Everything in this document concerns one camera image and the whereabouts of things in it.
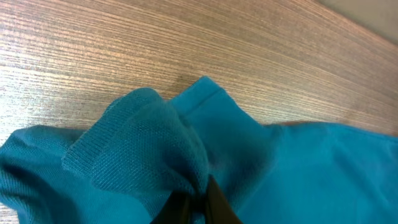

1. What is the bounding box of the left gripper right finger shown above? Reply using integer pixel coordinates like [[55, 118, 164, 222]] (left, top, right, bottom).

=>
[[204, 175, 243, 224]]

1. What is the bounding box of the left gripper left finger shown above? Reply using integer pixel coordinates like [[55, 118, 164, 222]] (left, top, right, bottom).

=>
[[150, 192, 191, 224]]

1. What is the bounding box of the blue t-shirt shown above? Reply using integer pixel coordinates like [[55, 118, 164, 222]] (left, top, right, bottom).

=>
[[1, 77, 397, 223]]

